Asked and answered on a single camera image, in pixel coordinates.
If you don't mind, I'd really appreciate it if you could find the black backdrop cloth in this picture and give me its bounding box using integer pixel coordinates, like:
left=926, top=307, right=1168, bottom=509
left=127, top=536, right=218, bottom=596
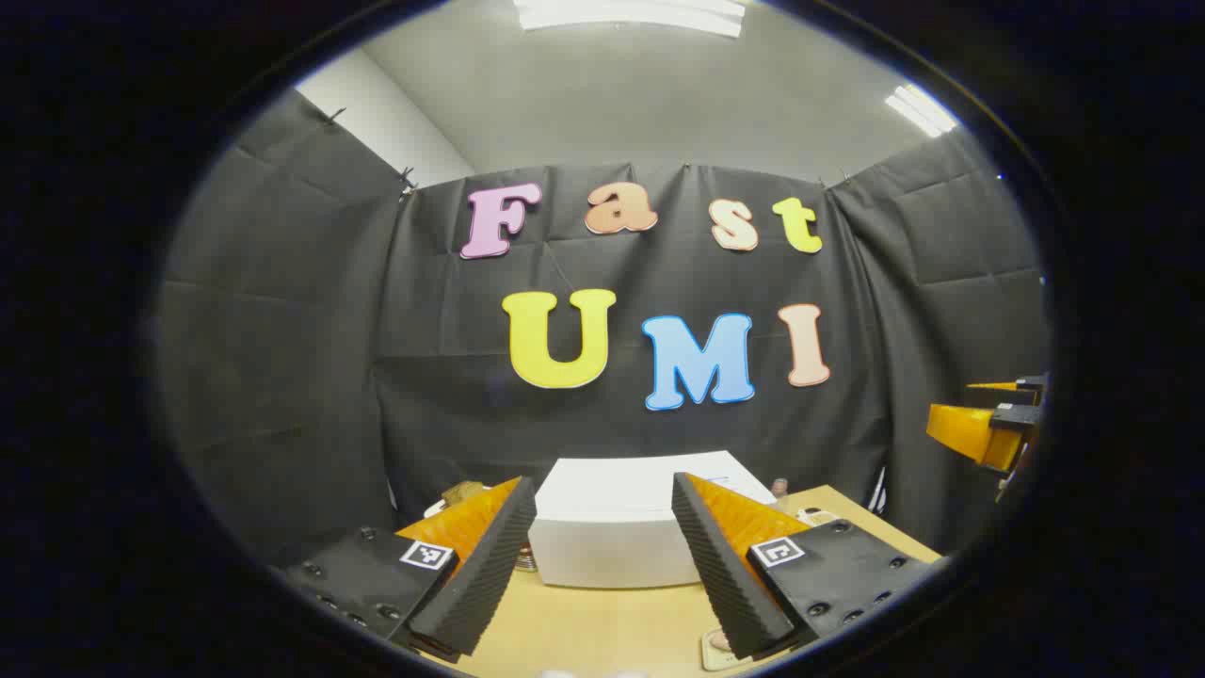
left=155, top=89, right=1051, bottom=566

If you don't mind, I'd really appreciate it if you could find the white microwave oven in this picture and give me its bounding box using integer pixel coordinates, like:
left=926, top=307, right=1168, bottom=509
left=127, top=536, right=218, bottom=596
left=527, top=450, right=779, bottom=589

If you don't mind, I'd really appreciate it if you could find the pale square plate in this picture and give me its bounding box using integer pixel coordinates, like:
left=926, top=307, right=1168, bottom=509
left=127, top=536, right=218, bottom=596
left=701, top=628, right=754, bottom=672

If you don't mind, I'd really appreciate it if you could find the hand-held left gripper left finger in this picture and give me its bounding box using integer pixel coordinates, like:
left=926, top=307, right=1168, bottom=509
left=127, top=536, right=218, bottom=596
left=282, top=476, right=538, bottom=660

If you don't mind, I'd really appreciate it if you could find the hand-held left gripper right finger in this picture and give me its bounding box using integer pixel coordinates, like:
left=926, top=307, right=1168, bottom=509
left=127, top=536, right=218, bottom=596
left=671, top=472, right=943, bottom=660

